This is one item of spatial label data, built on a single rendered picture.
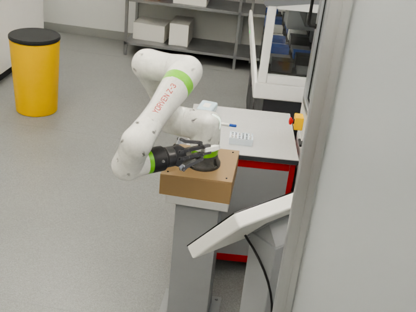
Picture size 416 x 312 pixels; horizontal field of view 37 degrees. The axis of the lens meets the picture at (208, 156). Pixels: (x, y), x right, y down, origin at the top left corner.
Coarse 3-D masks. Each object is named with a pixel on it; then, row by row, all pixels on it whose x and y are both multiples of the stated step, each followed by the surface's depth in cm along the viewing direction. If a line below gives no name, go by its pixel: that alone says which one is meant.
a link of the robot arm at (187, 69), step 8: (176, 56) 233; (184, 56) 233; (192, 56) 234; (168, 64) 232; (176, 64) 229; (184, 64) 229; (192, 64) 230; (200, 64) 234; (168, 72) 227; (176, 72) 226; (184, 72) 226; (192, 72) 229; (200, 72) 233; (184, 80) 225; (192, 80) 228; (192, 88) 229
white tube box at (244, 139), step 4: (232, 132) 331; (236, 132) 331; (244, 132) 331; (240, 136) 327; (244, 136) 328; (248, 136) 328; (252, 136) 328; (232, 140) 325; (236, 140) 324; (240, 140) 324; (244, 140) 324; (248, 140) 324; (252, 140) 324; (236, 144) 326; (240, 144) 325; (244, 144) 325; (248, 144) 325; (252, 144) 325
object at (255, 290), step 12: (252, 240) 207; (264, 240) 203; (252, 252) 208; (264, 252) 203; (276, 252) 199; (252, 264) 210; (264, 264) 205; (276, 264) 202; (252, 276) 211; (264, 276) 206; (276, 276) 205; (252, 288) 213; (264, 288) 207; (252, 300) 214; (264, 300) 209
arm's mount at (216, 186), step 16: (224, 160) 284; (160, 176) 270; (176, 176) 269; (192, 176) 269; (208, 176) 269; (224, 176) 270; (160, 192) 273; (176, 192) 272; (192, 192) 271; (208, 192) 270; (224, 192) 269
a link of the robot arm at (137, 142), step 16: (176, 80) 223; (160, 96) 217; (176, 96) 220; (144, 112) 212; (160, 112) 213; (128, 128) 206; (144, 128) 205; (160, 128) 212; (128, 144) 202; (144, 144) 203; (128, 160) 207; (144, 160) 210
